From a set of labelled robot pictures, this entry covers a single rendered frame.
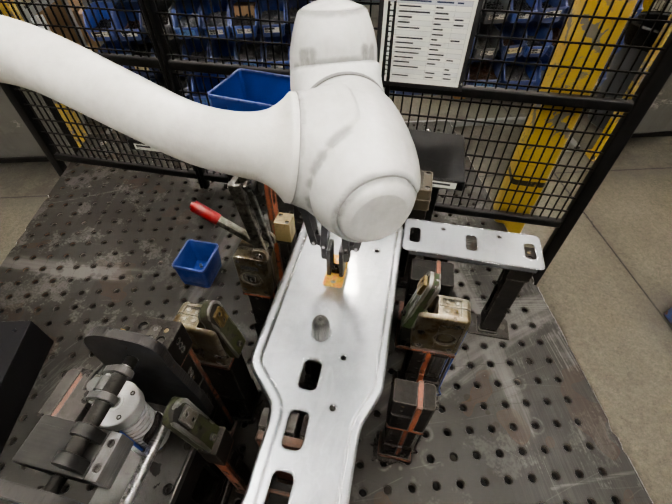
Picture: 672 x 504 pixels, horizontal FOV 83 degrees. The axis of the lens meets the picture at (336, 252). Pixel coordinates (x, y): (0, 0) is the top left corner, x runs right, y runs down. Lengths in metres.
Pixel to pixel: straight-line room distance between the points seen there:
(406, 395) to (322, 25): 0.52
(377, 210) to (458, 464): 0.72
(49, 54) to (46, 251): 1.10
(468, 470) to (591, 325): 1.41
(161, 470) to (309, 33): 0.61
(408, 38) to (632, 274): 1.92
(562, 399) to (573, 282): 1.34
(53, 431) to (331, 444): 0.34
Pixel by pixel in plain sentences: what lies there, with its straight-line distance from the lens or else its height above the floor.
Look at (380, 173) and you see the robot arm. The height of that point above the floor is 1.42.
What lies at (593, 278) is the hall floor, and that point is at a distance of 2.45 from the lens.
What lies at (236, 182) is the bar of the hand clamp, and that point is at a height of 1.21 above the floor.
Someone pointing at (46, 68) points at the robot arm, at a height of 1.45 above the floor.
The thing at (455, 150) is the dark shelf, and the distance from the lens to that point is 1.08.
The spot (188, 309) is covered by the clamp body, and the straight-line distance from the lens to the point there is 0.67.
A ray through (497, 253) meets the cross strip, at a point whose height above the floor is 1.00.
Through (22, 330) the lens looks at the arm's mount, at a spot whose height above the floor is 0.80.
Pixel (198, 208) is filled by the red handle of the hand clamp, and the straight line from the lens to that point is 0.73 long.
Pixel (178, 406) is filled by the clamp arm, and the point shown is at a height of 1.10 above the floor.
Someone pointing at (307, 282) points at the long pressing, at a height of 1.00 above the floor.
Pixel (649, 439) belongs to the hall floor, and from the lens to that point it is 2.06.
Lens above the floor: 1.59
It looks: 48 degrees down
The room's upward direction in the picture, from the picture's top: straight up
